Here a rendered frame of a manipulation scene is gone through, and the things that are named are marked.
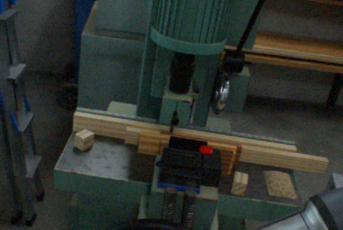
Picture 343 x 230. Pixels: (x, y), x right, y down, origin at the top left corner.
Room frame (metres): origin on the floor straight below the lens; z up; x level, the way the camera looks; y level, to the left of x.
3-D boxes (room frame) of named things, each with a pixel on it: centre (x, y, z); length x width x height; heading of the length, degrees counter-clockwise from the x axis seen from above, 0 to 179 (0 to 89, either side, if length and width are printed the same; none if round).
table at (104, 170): (0.83, -0.06, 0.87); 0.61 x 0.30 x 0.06; 92
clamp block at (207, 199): (0.75, -0.06, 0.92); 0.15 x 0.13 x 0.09; 92
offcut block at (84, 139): (0.88, 0.20, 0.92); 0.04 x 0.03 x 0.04; 151
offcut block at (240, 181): (0.81, -0.19, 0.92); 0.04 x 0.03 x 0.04; 172
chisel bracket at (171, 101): (0.96, -0.02, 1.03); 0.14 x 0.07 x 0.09; 2
